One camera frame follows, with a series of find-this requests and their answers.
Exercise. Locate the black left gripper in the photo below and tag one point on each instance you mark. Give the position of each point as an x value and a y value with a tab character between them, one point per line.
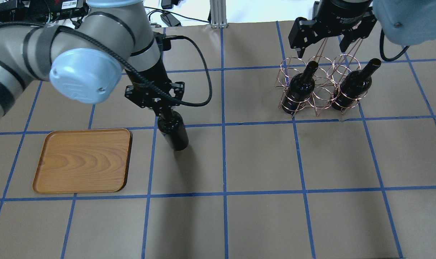
143	81

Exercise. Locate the dark wine bottle far end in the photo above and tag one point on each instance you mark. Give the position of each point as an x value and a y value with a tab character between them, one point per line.
354	85

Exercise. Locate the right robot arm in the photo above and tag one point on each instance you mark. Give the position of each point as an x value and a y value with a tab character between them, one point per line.
404	23

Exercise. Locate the aluminium frame post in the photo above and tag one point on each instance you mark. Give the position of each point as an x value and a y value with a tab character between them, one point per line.
218	14

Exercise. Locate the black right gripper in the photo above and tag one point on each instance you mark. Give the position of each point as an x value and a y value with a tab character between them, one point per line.
347	16

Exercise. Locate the black power adapter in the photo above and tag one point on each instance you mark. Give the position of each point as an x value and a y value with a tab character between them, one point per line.
315	10

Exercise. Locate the dark wine bottle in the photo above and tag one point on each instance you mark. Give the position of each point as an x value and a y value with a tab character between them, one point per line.
299	89
172	127

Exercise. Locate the copper wire bottle basket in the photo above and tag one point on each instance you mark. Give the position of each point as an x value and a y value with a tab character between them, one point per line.
331	73

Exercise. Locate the wooden tray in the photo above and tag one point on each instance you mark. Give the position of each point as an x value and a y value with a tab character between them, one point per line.
86	161

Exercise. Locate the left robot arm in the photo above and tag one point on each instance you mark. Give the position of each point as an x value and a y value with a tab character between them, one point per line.
85	64

